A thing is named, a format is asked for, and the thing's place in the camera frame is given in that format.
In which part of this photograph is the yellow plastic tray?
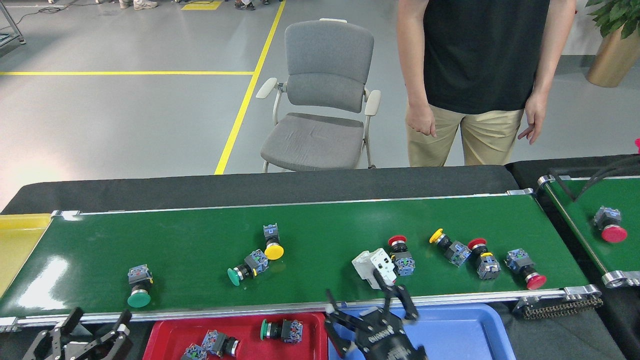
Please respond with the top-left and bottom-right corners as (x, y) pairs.
(0, 213), (52, 298)

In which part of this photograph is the potted plant gold pot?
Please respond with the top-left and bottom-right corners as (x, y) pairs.
(585, 0), (640, 88)

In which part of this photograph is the black cable bundle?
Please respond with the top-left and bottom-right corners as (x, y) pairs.
(547, 156), (640, 202)

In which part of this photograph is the yellow button switch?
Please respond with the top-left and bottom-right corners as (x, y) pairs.
(263, 223), (285, 261)
(429, 228), (472, 268)

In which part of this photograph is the green button switch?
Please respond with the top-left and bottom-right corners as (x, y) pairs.
(260, 319), (304, 345)
(227, 249), (270, 287)
(127, 264), (154, 309)
(181, 343), (209, 360)

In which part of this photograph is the blue plastic tray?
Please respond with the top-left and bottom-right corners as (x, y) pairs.
(327, 303), (517, 360)

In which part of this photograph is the person's right hand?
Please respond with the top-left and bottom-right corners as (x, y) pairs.
(405, 102), (437, 137)

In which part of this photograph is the red plastic tray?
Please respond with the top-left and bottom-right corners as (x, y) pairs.
(142, 312), (329, 360)

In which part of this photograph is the black drive chain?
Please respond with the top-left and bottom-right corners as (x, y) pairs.
(515, 292), (603, 321)

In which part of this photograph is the metal cart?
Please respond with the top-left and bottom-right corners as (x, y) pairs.
(0, 0), (27, 47)

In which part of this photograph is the green feeder conveyor belt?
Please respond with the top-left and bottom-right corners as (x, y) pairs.
(537, 175), (640, 289)

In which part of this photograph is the white circuit breaker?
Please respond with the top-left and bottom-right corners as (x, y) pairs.
(351, 248), (398, 291)

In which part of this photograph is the long green conveyor belt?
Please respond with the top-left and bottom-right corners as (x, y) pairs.
(0, 188), (603, 333)

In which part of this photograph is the grey office chair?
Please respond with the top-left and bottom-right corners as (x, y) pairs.
(255, 18), (382, 174)

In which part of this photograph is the person's left hand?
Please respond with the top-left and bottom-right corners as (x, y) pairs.
(517, 95), (548, 146)

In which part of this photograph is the red mushroom button switch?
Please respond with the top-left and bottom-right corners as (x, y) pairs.
(593, 206), (629, 244)
(505, 248), (548, 291)
(201, 329), (240, 358)

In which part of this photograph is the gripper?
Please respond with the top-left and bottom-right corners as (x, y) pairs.
(325, 270), (428, 360)

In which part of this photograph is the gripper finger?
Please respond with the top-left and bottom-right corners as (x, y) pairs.
(22, 306), (85, 360)
(82, 309), (133, 360)

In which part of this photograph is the red button switch black body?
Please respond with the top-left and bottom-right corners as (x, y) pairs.
(467, 238), (502, 281)

